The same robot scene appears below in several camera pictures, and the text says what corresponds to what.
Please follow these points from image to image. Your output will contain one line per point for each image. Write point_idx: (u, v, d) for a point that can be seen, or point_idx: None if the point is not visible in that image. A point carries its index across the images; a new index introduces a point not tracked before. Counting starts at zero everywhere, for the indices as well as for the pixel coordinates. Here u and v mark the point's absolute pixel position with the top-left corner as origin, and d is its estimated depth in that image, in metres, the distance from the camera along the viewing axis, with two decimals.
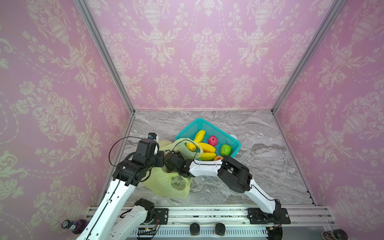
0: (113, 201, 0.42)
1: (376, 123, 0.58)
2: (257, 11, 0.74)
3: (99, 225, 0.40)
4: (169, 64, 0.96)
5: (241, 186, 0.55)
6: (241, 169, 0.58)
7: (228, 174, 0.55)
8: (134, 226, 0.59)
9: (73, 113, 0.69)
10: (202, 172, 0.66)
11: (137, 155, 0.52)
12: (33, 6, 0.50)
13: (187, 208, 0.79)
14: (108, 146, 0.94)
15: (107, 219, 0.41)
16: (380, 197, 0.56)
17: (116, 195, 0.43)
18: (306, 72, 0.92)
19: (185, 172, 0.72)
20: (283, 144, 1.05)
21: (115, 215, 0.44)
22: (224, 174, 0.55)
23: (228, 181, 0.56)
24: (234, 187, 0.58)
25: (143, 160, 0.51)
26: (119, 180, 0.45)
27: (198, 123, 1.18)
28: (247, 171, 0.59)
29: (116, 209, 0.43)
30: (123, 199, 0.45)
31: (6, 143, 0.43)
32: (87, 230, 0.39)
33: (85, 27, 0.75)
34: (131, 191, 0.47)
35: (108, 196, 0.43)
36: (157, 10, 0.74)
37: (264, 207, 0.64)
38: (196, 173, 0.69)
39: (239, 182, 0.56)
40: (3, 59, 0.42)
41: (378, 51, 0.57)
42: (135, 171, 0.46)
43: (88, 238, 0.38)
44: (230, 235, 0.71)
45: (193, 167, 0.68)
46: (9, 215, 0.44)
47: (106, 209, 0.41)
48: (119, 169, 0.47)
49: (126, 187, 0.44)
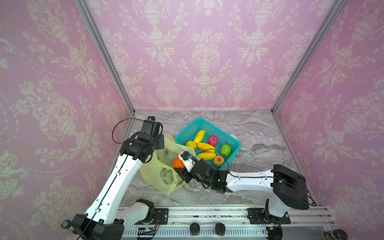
0: (121, 173, 0.43)
1: (376, 123, 0.58)
2: (257, 11, 0.74)
3: (109, 196, 0.40)
4: (169, 64, 0.96)
5: (304, 203, 0.43)
6: (298, 180, 0.47)
7: (289, 189, 0.44)
8: (137, 217, 0.59)
9: (73, 112, 0.69)
10: (246, 186, 0.54)
11: (142, 134, 0.53)
12: (33, 6, 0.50)
13: (187, 208, 0.79)
14: (108, 146, 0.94)
15: (117, 190, 0.42)
16: (380, 197, 0.56)
17: (125, 168, 0.44)
18: (306, 72, 0.92)
19: (221, 187, 0.60)
20: (283, 144, 1.05)
21: (124, 188, 0.44)
22: (284, 189, 0.43)
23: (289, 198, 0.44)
24: (293, 204, 0.46)
25: (148, 138, 0.53)
26: (127, 155, 0.46)
27: (198, 123, 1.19)
28: (304, 182, 0.47)
29: (126, 182, 0.44)
30: (131, 173, 0.46)
31: (6, 143, 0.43)
32: (97, 201, 0.40)
33: (84, 27, 0.74)
34: (138, 167, 0.48)
35: (116, 169, 0.44)
36: (157, 10, 0.74)
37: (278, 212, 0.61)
38: (236, 188, 0.57)
39: (301, 198, 0.44)
40: (3, 59, 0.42)
41: (378, 51, 0.57)
42: (141, 146, 0.48)
43: (98, 208, 0.39)
44: (230, 235, 0.71)
45: (233, 182, 0.57)
46: (9, 215, 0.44)
47: (115, 181, 0.42)
48: (126, 145, 0.48)
49: (134, 160, 0.45)
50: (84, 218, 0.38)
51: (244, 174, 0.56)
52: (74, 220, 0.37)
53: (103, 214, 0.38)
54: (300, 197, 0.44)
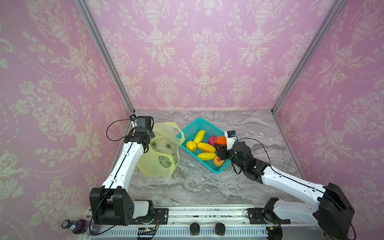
0: (129, 154, 0.51)
1: (376, 123, 0.58)
2: (257, 11, 0.74)
3: (122, 170, 0.46)
4: (169, 64, 0.96)
5: (343, 233, 0.41)
6: (347, 209, 0.43)
7: (336, 213, 0.41)
8: (141, 210, 0.61)
9: (73, 112, 0.69)
10: (284, 185, 0.52)
11: (139, 128, 0.62)
12: (33, 6, 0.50)
13: (187, 208, 0.79)
14: (108, 146, 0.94)
15: (129, 164, 0.48)
16: (379, 197, 0.56)
17: (132, 150, 0.52)
18: (307, 72, 0.92)
19: (254, 173, 0.59)
20: (283, 144, 1.05)
21: (133, 165, 0.51)
22: (331, 208, 0.40)
23: (329, 219, 0.42)
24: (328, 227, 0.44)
25: (145, 130, 0.62)
26: (131, 142, 0.55)
27: (198, 123, 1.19)
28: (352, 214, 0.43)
29: (133, 161, 0.51)
30: (137, 154, 0.54)
31: (6, 143, 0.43)
32: (112, 175, 0.45)
33: (84, 27, 0.74)
34: (142, 152, 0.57)
35: (124, 151, 0.52)
36: (157, 10, 0.74)
37: (283, 213, 0.61)
38: (270, 182, 0.55)
39: (344, 226, 0.41)
40: (3, 59, 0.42)
41: (378, 51, 0.57)
42: (142, 136, 0.57)
43: (114, 179, 0.44)
44: (230, 235, 0.71)
45: (268, 175, 0.55)
46: (9, 215, 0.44)
47: (125, 160, 0.49)
48: (127, 137, 0.57)
49: (139, 145, 0.54)
50: (101, 190, 0.41)
51: (288, 175, 0.53)
52: (92, 193, 0.40)
53: (120, 182, 0.43)
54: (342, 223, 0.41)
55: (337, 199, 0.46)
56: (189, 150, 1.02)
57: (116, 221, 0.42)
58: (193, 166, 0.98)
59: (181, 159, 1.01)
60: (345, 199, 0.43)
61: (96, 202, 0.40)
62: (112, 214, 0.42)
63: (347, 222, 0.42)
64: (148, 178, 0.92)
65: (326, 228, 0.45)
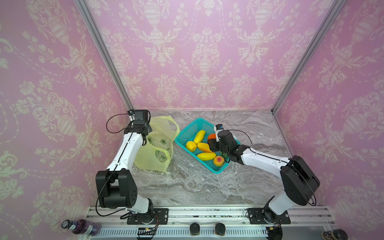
0: (130, 142, 0.54)
1: (376, 123, 0.58)
2: (257, 11, 0.74)
3: (125, 156, 0.49)
4: (169, 64, 0.96)
5: (303, 197, 0.45)
6: (310, 178, 0.47)
7: (296, 179, 0.46)
8: (141, 205, 0.61)
9: (73, 112, 0.69)
10: (258, 162, 0.58)
11: (136, 120, 0.66)
12: (33, 6, 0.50)
13: (187, 208, 0.79)
14: (108, 146, 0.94)
15: (130, 151, 0.51)
16: (380, 197, 0.56)
17: (132, 138, 0.56)
18: (307, 72, 0.92)
19: (236, 155, 0.66)
20: (283, 144, 1.05)
21: (134, 152, 0.54)
22: (290, 174, 0.45)
23: (290, 184, 0.46)
24: (292, 194, 0.48)
25: (143, 122, 0.66)
26: (131, 133, 0.58)
27: (198, 123, 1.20)
28: (316, 185, 0.47)
29: (134, 148, 0.55)
30: (137, 143, 0.57)
31: (6, 143, 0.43)
32: (115, 160, 0.48)
33: (84, 27, 0.74)
34: (141, 142, 0.60)
35: (125, 140, 0.55)
36: (157, 10, 0.74)
37: (275, 205, 0.63)
38: (249, 161, 0.62)
39: (304, 191, 0.45)
40: (3, 59, 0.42)
41: (378, 51, 0.57)
42: (141, 128, 0.60)
43: (118, 162, 0.47)
44: (230, 235, 0.71)
45: (247, 154, 0.62)
46: (9, 215, 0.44)
47: (127, 147, 0.52)
48: (127, 129, 0.60)
49: (138, 134, 0.58)
50: (107, 173, 0.44)
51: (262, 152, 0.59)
52: (98, 176, 0.43)
53: (124, 165, 0.46)
54: (302, 188, 0.45)
55: (300, 170, 0.51)
56: (189, 150, 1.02)
57: (122, 203, 0.44)
58: (193, 166, 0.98)
59: (181, 159, 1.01)
60: (308, 170, 0.48)
61: (102, 184, 0.43)
62: (118, 196, 0.45)
63: (308, 188, 0.46)
64: (148, 178, 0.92)
65: (291, 195, 0.49)
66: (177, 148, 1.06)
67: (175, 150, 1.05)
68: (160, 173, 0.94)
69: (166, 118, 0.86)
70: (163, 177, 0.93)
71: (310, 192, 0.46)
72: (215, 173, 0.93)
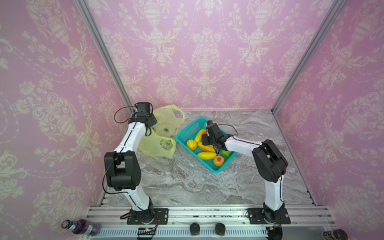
0: (135, 129, 0.59)
1: (376, 123, 0.58)
2: (257, 11, 0.74)
3: (130, 141, 0.54)
4: (169, 64, 0.96)
5: (270, 173, 0.52)
6: (279, 159, 0.55)
7: (265, 156, 0.53)
8: (142, 200, 0.63)
9: (73, 112, 0.68)
10: (238, 147, 0.66)
11: (139, 112, 0.70)
12: (33, 6, 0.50)
13: (187, 208, 0.79)
14: (108, 146, 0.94)
15: (135, 137, 0.56)
16: (380, 197, 0.56)
17: (137, 126, 0.61)
18: (307, 72, 0.92)
19: (221, 142, 0.74)
20: (283, 144, 1.05)
21: (138, 139, 0.59)
22: (260, 152, 0.53)
23: (259, 162, 0.54)
24: (262, 171, 0.56)
25: (146, 114, 0.71)
26: (135, 122, 0.63)
27: (200, 123, 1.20)
28: (285, 165, 0.54)
29: (138, 136, 0.59)
30: (141, 131, 0.62)
31: (6, 143, 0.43)
32: (121, 144, 0.52)
33: (84, 27, 0.74)
34: (144, 131, 0.64)
35: (130, 127, 0.60)
36: (157, 10, 0.74)
37: (268, 201, 0.66)
38: (232, 147, 0.70)
39: (272, 169, 0.53)
40: (3, 59, 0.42)
41: (378, 51, 0.57)
42: (144, 119, 0.64)
43: (124, 145, 0.51)
44: (230, 235, 0.71)
45: (229, 140, 0.70)
46: (9, 215, 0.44)
47: (132, 132, 0.57)
48: (131, 119, 0.64)
49: (142, 124, 0.62)
50: (114, 153, 0.49)
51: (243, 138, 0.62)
52: (106, 156, 0.47)
53: (130, 147, 0.51)
54: (269, 164, 0.53)
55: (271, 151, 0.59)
56: (189, 149, 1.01)
57: (128, 184, 0.48)
58: (193, 166, 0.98)
59: (181, 158, 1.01)
60: (278, 151, 0.55)
61: (109, 164, 0.47)
62: (124, 175, 0.49)
63: (275, 166, 0.53)
64: (148, 178, 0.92)
65: (261, 172, 0.57)
66: (177, 148, 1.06)
67: (175, 150, 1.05)
68: (160, 173, 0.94)
69: (170, 107, 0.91)
70: (163, 177, 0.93)
71: (278, 170, 0.53)
72: (214, 172, 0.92)
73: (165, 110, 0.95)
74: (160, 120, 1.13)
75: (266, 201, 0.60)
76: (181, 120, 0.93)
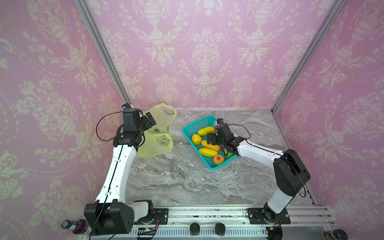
0: (121, 159, 0.47)
1: (376, 123, 0.58)
2: (257, 11, 0.74)
3: (116, 180, 0.43)
4: (169, 64, 0.96)
5: (293, 188, 0.47)
6: (302, 172, 0.49)
7: (287, 170, 0.47)
8: (141, 210, 0.61)
9: (73, 112, 0.68)
10: (253, 153, 0.59)
11: (126, 126, 0.56)
12: (33, 6, 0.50)
13: (187, 208, 0.79)
14: (108, 146, 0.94)
15: (121, 172, 0.45)
16: (380, 197, 0.56)
17: (123, 155, 0.48)
18: (307, 72, 0.92)
19: (232, 146, 0.68)
20: (283, 144, 1.05)
21: (126, 170, 0.48)
22: (282, 165, 0.47)
23: (281, 175, 0.48)
24: (282, 184, 0.50)
25: (134, 128, 0.56)
26: (122, 145, 0.50)
27: (208, 120, 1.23)
28: (307, 178, 0.49)
29: (126, 166, 0.47)
30: (129, 158, 0.50)
31: (7, 143, 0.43)
32: (106, 187, 0.42)
33: (84, 27, 0.74)
34: (134, 154, 0.52)
35: (115, 158, 0.47)
36: (157, 10, 0.74)
37: (272, 203, 0.64)
38: (244, 152, 0.63)
39: (294, 183, 0.47)
40: (3, 59, 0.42)
41: (378, 51, 0.57)
42: (132, 137, 0.52)
43: (108, 192, 0.41)
44: (230, 235, 0.71)
45: (243, 145, 0.64)
46: (9, 215, 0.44)
47: (117, 166, 0.45)
48: (118, 139, 0.52)
49: (129, 148, 0.50)
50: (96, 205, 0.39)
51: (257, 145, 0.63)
52: (87, 209, 0.38)
53: (115, 194, 0.41)
54: (291, 179, 0.47)
55: (293, 163, 0.52)
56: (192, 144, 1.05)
57: (117, 230, 0.41)
58: (193, 166, 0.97)
59: (181, 158, 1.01)
60: (302, 165, 0.49)
61: (93, 217, 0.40)
62: (111, 223, 0.39)
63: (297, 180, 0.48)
64: (148, 179, 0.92)
65: (281, 185, 0.51)
66: (177, 148, 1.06)
67: (175, 150, 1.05)
68: (160, 173, 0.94)
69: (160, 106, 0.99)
70: (163, 177, 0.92)
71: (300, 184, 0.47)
72: (210, 169, 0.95)
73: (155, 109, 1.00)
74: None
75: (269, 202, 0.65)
76: (174, 116, 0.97)
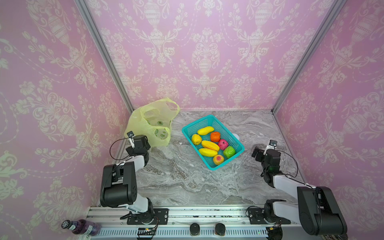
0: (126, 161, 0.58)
1: (376, 123, 0.58)
2: (257, 11, 0.74)
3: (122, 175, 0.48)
4: (169, 64, 0.96)
5: (311, 216, 0.43)
6: (334, 215, 0.43)
7: (312, 198, 0.45)
8: (141, 205, 0.61)
9: (73, 112, 0.69)
10: (285, 184, 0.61)
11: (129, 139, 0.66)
12: (33, 6, 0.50)
13: (187, 208, 0.79)
14: (108, 146, 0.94)
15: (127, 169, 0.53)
16: (380, 197, 0.56)
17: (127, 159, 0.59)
18: (307, 72, 0.92)
19: (270, 176, 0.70)
20: (283, 144, 1.05)
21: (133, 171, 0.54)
22: (307, 193, 0.47)
23: (303, 203, 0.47)
24: (303, 216, 0.51)
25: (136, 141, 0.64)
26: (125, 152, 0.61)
27: (208, 120, 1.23)
28: (342, 225, 0.42)
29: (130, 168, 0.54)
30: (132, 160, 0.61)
31: (6, 143, 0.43)
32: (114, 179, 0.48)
33: (84, 27, 0.74)
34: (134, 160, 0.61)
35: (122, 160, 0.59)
36: (157, 10, 0.74)
37: (279, 206, 0.63)
38: (279, 184, 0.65)
39: (316, 217, 0.41)
40: (3, 59, 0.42)
41: (378, 51, 0.57)
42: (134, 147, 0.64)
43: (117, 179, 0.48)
44: (230, 235, 0.71)
45: (278, 176, 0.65)
46: (9, 215, 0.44)
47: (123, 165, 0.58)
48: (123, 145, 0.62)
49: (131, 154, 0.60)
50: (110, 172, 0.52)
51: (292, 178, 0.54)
52: (104, 170, 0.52)
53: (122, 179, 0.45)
54: (314, 210, 0.41)
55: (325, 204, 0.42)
56: (192, 143, 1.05)
57: (121, 199, 0.44)
58: (193, 166, 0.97)
59: (181, 159, 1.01)
60: (337, 208, 0.41)
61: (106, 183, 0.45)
62: (117, 190, 0.48)
63: (323, 222, 0.39)
64: (148, 179, 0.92)
65: (302, 217, 0.50)
66: (177, 148, 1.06)
67: (175, 150, 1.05)
68: (160, 173, 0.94)
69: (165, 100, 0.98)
70: (163, 177, 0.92)
71: (324, 230, 0.39)
72: (209, 169, 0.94)
73: (160, 102, 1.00)
74: (154, 113, 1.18)
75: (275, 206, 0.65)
76: (177, 112, 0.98)
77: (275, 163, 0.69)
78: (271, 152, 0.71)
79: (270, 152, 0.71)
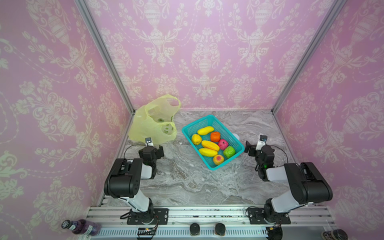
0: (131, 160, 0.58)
1: (376, 123, 0.58)
2: (257, 11, 0.74)
3: None
4: (169, 64, 0.96)
5: (299, 184, 0.47)
6: (319, 181, 0.48)
7: (297, 170, 0.51)
8: (141, 202, 0.62)
9: (73, 112, 0.68)
10: (276, 174, 0.64)
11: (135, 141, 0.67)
12: (33, 6, 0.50)
13: (187, 208, 0.79)
14: (108, 146, 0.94)
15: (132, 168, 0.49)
16: (380, 197, 0.56)
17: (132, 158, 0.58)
18: (307, 72, 0.92)
19: (264, 173, 0.73)
20: (283, 144, 1.05)
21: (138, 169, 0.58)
22: (292, 168, 0.51)
23: (291, 176, 0.51)
24: (294, 188, 0.50)
25: None
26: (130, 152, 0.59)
27: (208, 120, 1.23)
28: (328, 190, 0.46)
29: None
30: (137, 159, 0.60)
31: (6, 143, 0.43)
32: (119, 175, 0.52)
33: (85, 27, 0.75)
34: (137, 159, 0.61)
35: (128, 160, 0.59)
36: (157, 10, 0.74)
37: (277, 201, 0.64)
38: (272, 176, 0.67)
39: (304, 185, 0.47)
40: (3, 59, 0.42)
41: (378, 51, 0.57)
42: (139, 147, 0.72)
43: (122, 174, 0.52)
44: (230, 235, 0.71)
45: (270, 170, 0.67)
46: (9, 215, 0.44)
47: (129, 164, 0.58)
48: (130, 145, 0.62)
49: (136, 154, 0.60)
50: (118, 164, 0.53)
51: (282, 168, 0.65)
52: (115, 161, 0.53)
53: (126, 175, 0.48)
54: (300, 179, 0.48)
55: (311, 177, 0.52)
56: (194, 143, 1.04)
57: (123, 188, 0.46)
58: (193, 166, 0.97)
59: (181, 159, 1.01)
60: (321, 176, 0.49)
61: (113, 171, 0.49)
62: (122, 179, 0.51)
63: (311, 188, 0.46)
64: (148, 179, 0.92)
65: (293, 190, 0.50)
66: (177, 148, 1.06)
67: (175, 150, 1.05)
68: (160, 173, 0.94)
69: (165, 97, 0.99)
70: (163, 177, 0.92)
71: (313, 196, 0.45)
72: (209, 169, 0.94)
73: (160, 100, 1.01)
74: (155, 111, 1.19)
75: (273, 201, 0.66)
76: (177, 108, 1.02)
77: (269, 160, 0.71)
78: (266, 149, 0.75)
79: (264, 150, 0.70)
